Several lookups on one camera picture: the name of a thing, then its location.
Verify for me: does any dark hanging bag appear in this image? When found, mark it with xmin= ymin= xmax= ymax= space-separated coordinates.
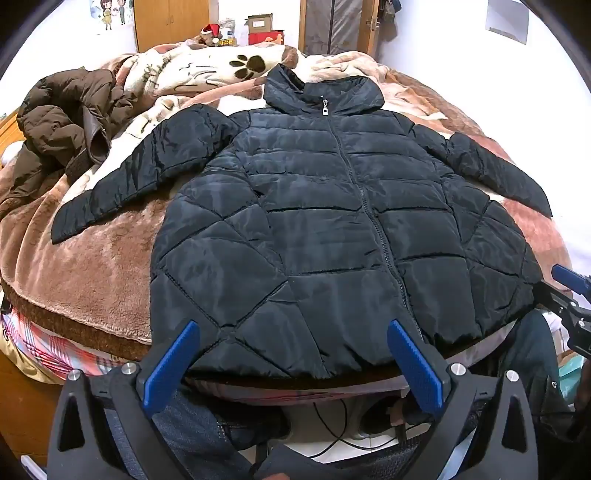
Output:
xmin=381 ymin=0 xmax=403 ymax=40

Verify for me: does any brown puffer jacket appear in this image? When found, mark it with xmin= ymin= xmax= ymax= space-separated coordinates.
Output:
xmin=0 ymin=68 xmax=139 ymax=208

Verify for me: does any plush toy with santa hat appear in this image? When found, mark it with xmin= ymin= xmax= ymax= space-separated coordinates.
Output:
xmin=198 ymin=23 xmax=223 ymax=47

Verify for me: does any wooden bedside cabinet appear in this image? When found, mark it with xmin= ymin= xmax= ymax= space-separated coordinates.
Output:
xmin=0 ymin=111 xmax=28 ymax=164

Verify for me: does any grey hanging garment cover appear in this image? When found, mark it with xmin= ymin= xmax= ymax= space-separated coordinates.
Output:
xmin=305 ymin=0 xmax=363 ymax=56

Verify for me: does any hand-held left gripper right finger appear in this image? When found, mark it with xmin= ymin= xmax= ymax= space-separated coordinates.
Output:
xmin=387 ymin=319 xmax=541 ymax=480

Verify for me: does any person's left leg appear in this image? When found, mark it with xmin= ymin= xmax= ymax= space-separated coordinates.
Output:
xmin=106 ymin=392 xmax=289 ymax=480

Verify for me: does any black cable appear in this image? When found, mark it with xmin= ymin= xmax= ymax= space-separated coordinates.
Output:
xmin=305 ymin=399 xmax=354 ymax=460

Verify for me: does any white wall paper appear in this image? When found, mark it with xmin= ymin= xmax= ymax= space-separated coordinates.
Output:
xmin=485 ymin=0 xmax=532 ymax=45

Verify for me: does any paw print fleece blanket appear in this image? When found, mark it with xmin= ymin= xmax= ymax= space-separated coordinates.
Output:
xmin=0 ymin=44 xmax=573 ymax=370

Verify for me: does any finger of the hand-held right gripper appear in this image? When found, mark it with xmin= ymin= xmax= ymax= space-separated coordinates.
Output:
xmin=551 ymin=264 xmax=591 ymax=302
xmin=532 ymin=281 xmax=581 ymax=325

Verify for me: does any cartoon wall sticker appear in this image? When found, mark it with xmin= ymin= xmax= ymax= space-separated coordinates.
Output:
xmin=90 ymin=0 xmax=134 ymax=31

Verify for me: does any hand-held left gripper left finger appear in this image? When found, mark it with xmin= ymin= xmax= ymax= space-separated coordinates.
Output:
xmin=46 ymin=320 xmax=200 ymax=480

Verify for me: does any person's right leg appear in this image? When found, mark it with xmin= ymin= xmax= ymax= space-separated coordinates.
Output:
xmin=505 ymin=309 xmax=578 ymax=462

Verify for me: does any white power strip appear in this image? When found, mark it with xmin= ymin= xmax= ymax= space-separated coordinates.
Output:
xmin=346 ymin=427 xmax=403 ymax=445

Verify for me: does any plaid bed sheet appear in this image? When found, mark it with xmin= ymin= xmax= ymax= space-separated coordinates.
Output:
xmin=0 ymin=305 xmax=153 ymax=384

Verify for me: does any wooden wardrobe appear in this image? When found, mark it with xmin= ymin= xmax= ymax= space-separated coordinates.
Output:
xmin=133 ymin=0 xmax=223 ymax=54

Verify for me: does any open cardboard box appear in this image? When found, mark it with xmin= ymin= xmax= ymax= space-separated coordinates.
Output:
xmin=245 ymin=14 xmax=274 ymax=34

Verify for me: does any person's leg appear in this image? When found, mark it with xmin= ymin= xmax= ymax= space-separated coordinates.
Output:
xmin=505 ymin=309 xmax=578 ymax=462
xmin=106 ymin=392 xmax=289 ymax=480

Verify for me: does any black puffer jacket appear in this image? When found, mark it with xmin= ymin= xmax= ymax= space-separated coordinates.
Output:
xmin=50 ymin=64 xmax=553 ymax=380

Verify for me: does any red box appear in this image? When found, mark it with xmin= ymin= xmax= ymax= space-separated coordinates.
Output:
xmin=248 ymin=30 xmax=284 ymax=47

